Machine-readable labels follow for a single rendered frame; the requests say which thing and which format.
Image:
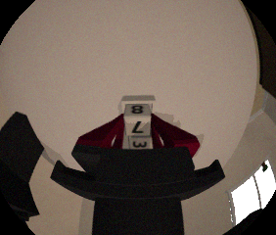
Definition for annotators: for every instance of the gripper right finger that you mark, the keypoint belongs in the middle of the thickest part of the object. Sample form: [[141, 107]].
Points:
[[172, 136]]

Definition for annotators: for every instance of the white calendar cube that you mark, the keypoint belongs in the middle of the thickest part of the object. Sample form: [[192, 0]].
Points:
[[137, 119], [140, 141]]

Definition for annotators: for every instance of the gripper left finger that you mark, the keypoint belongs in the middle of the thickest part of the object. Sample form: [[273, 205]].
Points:
[[104, 135]]

